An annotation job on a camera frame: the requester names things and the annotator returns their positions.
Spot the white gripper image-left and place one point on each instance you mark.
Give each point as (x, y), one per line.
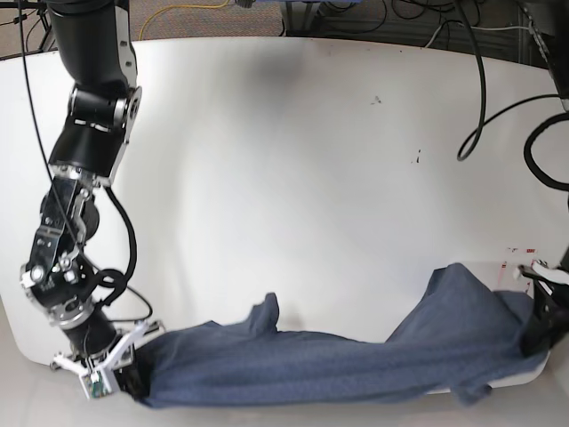
(119, 364)

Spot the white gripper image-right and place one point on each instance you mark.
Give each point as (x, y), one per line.
(548, 324)

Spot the dark blue T-shirt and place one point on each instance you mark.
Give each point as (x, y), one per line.
(461, 336)

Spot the black robot arm image-left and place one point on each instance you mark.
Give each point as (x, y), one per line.
(95, 46)

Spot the red tape rectangle marking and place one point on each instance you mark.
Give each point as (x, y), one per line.
(513, 257)

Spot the wrist camera board image-left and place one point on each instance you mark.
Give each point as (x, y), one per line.
(96, 386)

